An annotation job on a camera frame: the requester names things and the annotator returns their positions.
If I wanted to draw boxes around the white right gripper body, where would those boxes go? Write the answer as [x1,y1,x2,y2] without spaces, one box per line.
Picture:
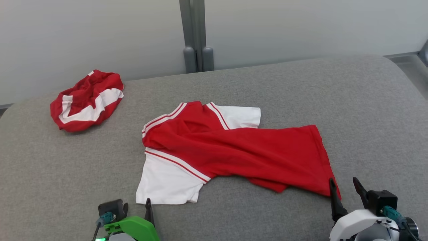
[329,209,400,241]

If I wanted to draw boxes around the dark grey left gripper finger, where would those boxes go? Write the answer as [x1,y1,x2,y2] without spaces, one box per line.
[144,198,155,229]

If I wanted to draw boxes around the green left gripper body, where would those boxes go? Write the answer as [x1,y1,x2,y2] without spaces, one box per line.
[95,216,160,241]

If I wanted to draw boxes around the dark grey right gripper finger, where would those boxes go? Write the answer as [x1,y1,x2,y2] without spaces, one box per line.
[329,178,348,224]
[353,177,369,209]

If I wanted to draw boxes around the red white number jersey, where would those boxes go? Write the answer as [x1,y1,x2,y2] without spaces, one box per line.
[135,101,342,205]

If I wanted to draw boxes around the red white shorts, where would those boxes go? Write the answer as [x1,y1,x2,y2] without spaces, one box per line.
[50,69,124,132]

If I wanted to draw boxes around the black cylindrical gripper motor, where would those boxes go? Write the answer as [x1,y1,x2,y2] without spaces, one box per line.
[406,217,420,237]

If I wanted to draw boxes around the grey fabric sofa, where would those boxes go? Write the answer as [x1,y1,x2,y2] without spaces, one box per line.
[0,55,428,241]

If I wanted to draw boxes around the black cable teal plug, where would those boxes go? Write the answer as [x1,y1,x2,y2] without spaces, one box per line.
[381,206,422,241]
[92,212,117,241]

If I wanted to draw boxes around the partition wall post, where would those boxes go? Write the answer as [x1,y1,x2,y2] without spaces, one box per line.
[179,0,215,73]

